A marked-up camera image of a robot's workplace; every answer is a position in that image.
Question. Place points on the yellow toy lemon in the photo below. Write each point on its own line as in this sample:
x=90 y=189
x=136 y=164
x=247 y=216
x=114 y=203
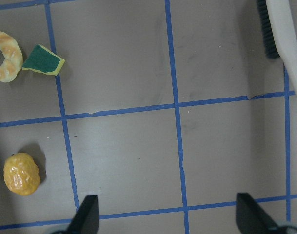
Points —
x=21 y=174

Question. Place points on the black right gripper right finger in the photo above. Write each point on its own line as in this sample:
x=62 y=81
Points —
x=251 y=218

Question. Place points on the white hand brush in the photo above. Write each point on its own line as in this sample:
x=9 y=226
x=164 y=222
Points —
x=279 y=37

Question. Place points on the green yellow sponge piece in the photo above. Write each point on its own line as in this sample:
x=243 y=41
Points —
x=42 y=60

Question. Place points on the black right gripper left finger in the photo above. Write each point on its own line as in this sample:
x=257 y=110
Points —
x=86 y=219

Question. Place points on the croissant shaped toy bread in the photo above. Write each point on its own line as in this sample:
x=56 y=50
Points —
x=13 y=58

